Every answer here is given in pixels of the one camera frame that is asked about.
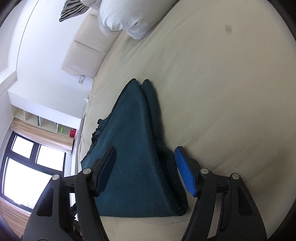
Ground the zebra print pillow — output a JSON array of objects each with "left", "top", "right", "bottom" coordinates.
[{"left": 59, "top": 0, "right": 90, "bottom": 22}]

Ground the black framed window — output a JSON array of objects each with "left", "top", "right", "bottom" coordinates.
[{"left": 0, "top": 132, "right": 67, "bottom": 212}]

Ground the beige padded headboard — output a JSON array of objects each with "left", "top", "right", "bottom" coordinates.
[{"left": 61, "top": 8, "right": 121, "bottom": 78}]

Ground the dark green knit sweater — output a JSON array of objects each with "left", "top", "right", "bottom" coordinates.
[{"left": 81, "top": 78, "right": 188, "bottom": 218}]

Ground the white folded duvet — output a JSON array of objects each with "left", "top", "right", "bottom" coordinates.
[{"left": 80, "top": 0, "right": 179, "bottom": 40}]

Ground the beige curtain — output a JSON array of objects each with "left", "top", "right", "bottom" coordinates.
[{"left": 9, "top": 118, "right": 74, "bottom": 153}]

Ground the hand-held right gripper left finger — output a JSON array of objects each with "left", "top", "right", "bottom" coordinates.
[{"left": 22, "top": 146, "right": 117, "bottom": 241}]

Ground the white open shelf unit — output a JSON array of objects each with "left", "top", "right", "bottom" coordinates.
[{"left": 10, "top": 104, "right": 80, "bottom": 139}]

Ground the bed with beige sheet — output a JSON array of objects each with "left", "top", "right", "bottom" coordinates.
[{"left": 77, "top": 0, "right": 296, "bottom": 241}]

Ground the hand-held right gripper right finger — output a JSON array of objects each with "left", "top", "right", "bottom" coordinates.
[{"left": 174, "top": 146, "right": 267, "bottom": 241}]

